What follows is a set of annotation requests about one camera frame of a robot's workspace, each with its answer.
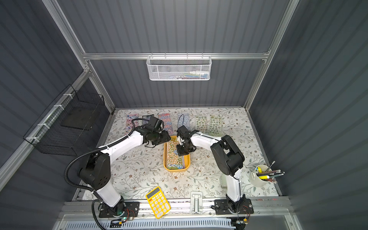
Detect white metal bracket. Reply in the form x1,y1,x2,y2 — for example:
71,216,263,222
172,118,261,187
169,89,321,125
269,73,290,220
190,191,203,215

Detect black wire basket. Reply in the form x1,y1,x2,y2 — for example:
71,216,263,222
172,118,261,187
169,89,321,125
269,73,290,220
23,88,105,157

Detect yellow calculator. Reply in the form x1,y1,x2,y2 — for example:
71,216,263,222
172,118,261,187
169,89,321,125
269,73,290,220
146,186,171,219

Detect green dinosaur sticker sheet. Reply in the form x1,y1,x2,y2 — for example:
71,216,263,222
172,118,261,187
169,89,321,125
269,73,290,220
195,116,209,134

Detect items in white basket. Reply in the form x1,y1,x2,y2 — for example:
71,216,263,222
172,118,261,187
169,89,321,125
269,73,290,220
169,71,210,80

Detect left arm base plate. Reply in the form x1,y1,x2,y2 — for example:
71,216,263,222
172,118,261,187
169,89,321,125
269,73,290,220
98,201,140,218

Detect pale blue jewel sticker sheet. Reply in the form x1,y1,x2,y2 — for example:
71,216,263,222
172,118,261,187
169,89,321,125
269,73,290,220
177,113,191,130

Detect yellow storage tray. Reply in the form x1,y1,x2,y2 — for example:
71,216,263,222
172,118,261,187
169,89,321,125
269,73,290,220
163,136,190,173

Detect pale green bottle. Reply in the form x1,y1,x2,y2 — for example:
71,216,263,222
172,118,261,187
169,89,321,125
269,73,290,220
219,174,227,189

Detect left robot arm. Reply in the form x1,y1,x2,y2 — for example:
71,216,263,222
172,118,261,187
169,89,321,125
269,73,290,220
64,117,171,217

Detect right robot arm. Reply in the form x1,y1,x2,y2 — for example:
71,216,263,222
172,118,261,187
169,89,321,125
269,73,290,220
176,126,245,212

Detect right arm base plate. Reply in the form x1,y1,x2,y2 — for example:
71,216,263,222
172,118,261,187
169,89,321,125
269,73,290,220
211,198,254,215

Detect white pen cup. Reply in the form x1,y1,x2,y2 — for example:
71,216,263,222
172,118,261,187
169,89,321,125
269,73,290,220
249,164,272,187

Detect orange tiny animal sticker sheet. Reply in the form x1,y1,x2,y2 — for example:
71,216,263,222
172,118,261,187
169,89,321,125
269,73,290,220
166,140,185,170

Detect white wire basket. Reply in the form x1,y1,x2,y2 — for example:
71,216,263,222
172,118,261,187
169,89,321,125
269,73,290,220
146,56,212,81

